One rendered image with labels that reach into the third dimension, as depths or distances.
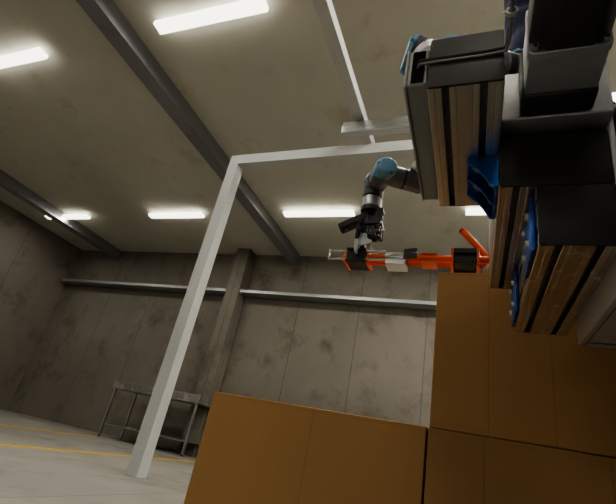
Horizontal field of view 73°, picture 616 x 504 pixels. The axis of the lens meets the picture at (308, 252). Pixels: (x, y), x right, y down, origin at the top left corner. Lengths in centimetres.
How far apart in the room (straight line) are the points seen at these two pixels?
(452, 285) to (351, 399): 631
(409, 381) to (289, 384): 208
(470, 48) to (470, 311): 71
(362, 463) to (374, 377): 630
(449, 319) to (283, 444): 53
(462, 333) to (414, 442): 29
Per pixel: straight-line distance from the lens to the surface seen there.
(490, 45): 63
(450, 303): 116
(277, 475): 119
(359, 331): 765
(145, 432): 399
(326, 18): 345
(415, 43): 136
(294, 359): 786
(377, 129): 393
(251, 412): 124
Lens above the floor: 44
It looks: 25 degrees up
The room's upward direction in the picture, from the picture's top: 12 degrees clockwise
